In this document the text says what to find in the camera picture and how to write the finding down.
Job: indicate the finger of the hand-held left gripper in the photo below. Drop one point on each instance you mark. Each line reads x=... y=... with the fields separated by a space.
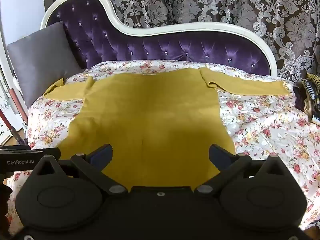
x=47 y=153

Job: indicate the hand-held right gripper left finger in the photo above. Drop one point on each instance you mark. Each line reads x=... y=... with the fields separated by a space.
x=103 y=155

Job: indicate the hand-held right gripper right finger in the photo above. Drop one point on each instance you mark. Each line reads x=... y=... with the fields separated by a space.
x=219 y=155

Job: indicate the mustard yellow sweater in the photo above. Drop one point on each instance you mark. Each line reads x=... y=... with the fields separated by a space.
x=150 y=117

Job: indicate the red and grey pole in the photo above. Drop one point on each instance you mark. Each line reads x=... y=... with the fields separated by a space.
x=11 y=127

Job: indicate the floral quilted blanket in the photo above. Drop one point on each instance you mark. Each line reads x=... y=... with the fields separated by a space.
x=262 y=130

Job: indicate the grey pillow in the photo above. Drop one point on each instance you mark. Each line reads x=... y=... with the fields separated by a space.
x=42 y=60

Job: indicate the striped dark cloth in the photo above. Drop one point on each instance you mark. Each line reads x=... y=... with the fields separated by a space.
x=308 y=97

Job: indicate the purple tufted headboard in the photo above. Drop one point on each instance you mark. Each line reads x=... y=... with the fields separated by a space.
x=155 y=47

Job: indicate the brown silver damask curtain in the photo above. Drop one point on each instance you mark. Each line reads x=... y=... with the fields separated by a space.
x=225 y=2

